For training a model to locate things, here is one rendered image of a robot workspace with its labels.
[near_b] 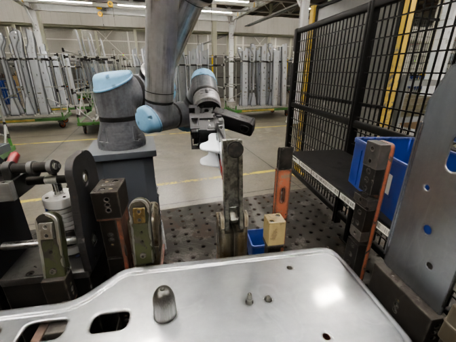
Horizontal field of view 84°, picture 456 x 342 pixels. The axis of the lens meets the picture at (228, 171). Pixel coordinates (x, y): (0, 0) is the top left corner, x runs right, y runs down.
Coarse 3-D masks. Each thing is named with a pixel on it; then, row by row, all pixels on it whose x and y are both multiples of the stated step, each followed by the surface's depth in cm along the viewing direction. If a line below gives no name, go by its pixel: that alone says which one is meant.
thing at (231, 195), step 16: (224, 144) 45; (240, 144) 43; (224, 160) 46; (240, 160) 46; (224, 176) 47; (240, 176) 47; (224, 192) 47; (240, 192) 48; (224, 208) 49; (240, 208) 48; (240, 224) 49
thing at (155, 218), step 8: (152, 208) 52; (152, 216) 49; (128, 224) 48; (152, 224) 49; (160, 224) 56; (160, 232) 57; (160, 240) 55; (160, 248) 54; (160, 256) 54; (144, 264) 52; (152, 264) 52; (160, 264) 53
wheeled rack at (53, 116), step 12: (12, 60) 611; (48, 60) 643; (60, 72) 670; (60, 108) 620; (0, 120) 587; (12, 120) 592; (24, 120) 600; (36, 120) 609; (48, 120) 618; (60, 120) 630
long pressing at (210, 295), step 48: (96, 288) 41; (144, 288) 42; (192, 288) 42; (240, 288) 42; (288, 288) 42; (336, 288) 42; (0, 336) 34; (96, 336) 34; (144, 336) 34; (192, 336) 34; (240, 336) 34; (288, 336) 34; (336, 336) 34; (384, 336) 34
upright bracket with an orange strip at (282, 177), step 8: (280, 152) 47; (288, 152) 48; (280, 160) 48; (288, 160) 48; (280, 168) 48; (288, 168) 49; (280, 176) 49; (288, 176) 49; (280, 184) 50; (288, 184) 50; (280, 192) 50; (288, 192) 51; (280, 200) 52; (288, 200) 51; (280, 208) 52
